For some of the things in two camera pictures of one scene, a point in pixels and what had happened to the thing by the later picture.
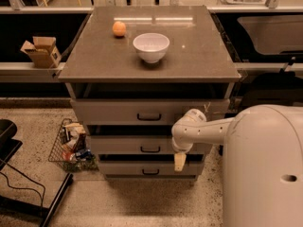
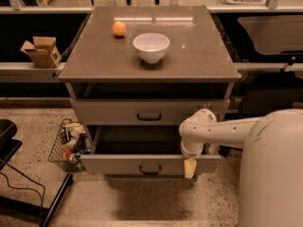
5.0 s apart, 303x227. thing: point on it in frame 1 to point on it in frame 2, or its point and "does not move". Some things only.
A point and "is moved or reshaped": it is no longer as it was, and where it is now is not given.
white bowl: (151, 47) does not move
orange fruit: (118, 28) does not move
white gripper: (181, 148) to (191, 152)
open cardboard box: (43, 51) does not move
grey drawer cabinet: (135, 71) does not move
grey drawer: (142, 145) is moved or reshaped
